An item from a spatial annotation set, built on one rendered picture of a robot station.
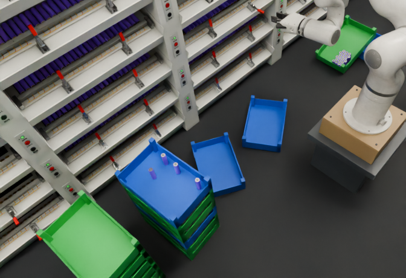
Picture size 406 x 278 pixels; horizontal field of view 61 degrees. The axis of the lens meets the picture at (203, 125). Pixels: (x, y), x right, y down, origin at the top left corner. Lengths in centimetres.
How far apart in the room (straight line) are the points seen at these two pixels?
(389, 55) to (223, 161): 96
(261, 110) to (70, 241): 121
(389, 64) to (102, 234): 111
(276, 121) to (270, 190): 42
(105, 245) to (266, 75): 139
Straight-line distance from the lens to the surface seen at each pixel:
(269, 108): 202
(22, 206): 167
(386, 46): 124
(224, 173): 179
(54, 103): 136
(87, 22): 129
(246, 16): 183
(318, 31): 158
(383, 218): 180
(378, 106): 145
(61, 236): 140
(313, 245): 168
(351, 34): 240
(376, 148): 150
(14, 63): 126
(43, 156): 149
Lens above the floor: 158
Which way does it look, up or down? 53 degrees down
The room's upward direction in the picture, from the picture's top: 10 degrees counter-clockwise
